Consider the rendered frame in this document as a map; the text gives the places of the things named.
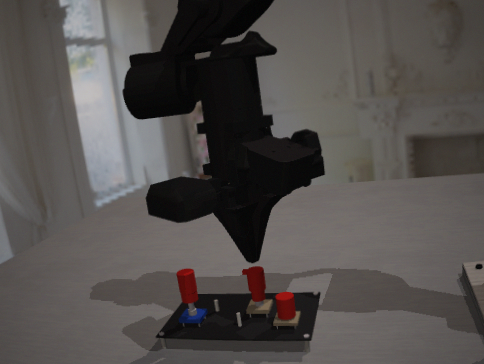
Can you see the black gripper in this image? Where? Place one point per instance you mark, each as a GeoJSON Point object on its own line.
{"type": "Point", "coordinates": [243, 209]}

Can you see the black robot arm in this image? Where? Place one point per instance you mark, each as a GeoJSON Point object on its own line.
{"type": "Point", "coordinates": [171, 81]}

